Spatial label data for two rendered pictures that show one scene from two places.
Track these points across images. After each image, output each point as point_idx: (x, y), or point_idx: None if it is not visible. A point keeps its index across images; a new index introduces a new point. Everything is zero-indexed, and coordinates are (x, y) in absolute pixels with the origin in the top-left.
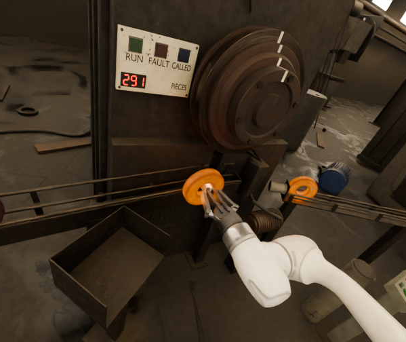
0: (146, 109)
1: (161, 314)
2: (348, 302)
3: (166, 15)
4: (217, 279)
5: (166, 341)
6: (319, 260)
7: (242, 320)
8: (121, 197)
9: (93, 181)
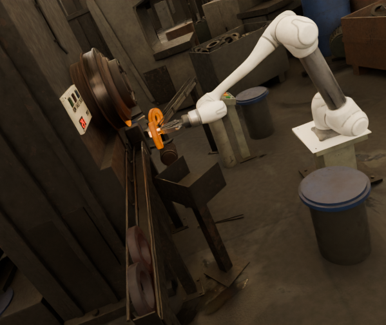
0: (91, 139)
1: None
2: (229, 84)
3: (59, 80)
4: None
5: (236, 236)
6: (211, 92)
7: (230, 197)
8: None
9: (127, 197)
